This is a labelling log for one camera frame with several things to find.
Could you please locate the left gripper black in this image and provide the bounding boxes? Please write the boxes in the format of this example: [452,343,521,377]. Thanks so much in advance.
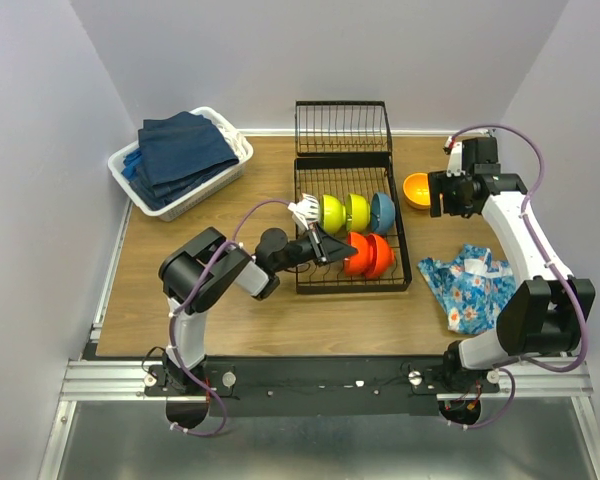
[273,222,358,274]

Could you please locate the yellow orange bowl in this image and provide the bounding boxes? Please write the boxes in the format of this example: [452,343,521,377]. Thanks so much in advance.
[402,172,431,210]

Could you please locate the lime bowl ribbed white outside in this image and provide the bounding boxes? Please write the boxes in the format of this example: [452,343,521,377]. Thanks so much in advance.
[316,194,346,235]

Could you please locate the red orange bowl stack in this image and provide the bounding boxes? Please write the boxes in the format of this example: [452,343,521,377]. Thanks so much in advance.
[343,232,375,278]

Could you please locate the lime green plain bowl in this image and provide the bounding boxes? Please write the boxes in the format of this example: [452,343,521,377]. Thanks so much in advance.
[345,193,371,233]

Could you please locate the blue ceramic bowl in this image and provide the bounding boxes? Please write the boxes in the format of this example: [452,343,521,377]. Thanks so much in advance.
[370,192,396,235]

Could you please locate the black wire dish rack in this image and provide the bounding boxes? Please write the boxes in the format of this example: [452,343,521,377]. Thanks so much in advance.
[294,100,412,294]

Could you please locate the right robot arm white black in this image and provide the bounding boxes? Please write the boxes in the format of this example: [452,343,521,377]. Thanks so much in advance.
[428,134,595,392]

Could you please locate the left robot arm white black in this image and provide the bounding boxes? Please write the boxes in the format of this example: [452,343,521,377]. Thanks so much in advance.
[158,224,358,395]

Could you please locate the blue floral cloth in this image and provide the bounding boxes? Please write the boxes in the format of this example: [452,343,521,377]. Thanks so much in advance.
[418,244,516,335]

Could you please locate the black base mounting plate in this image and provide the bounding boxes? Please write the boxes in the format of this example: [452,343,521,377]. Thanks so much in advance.
[144,355,499,418]

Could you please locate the white plastic basket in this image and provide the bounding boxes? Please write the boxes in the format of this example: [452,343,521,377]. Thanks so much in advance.
[108,107,253,222]

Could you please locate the folded dark blue towels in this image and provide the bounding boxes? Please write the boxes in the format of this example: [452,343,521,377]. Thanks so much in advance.
[122,111,239,211]

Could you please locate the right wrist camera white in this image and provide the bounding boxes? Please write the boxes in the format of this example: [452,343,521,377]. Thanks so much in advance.
[443,136,465,177]

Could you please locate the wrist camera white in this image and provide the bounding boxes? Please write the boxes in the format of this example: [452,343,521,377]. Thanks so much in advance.
[443,136,465,177]
[287,193,321,233]

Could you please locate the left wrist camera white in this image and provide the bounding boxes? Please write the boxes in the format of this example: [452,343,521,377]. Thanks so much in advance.
[287,193,321,233]

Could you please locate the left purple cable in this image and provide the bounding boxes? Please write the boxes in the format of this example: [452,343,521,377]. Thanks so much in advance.
[167,198,296,437]

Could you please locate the purple cable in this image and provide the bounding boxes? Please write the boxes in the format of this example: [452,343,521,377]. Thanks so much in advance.
[444,124,591,431]
[167,198,296,437]

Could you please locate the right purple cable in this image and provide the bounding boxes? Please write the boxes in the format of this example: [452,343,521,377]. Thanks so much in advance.
[444,124,591,431]

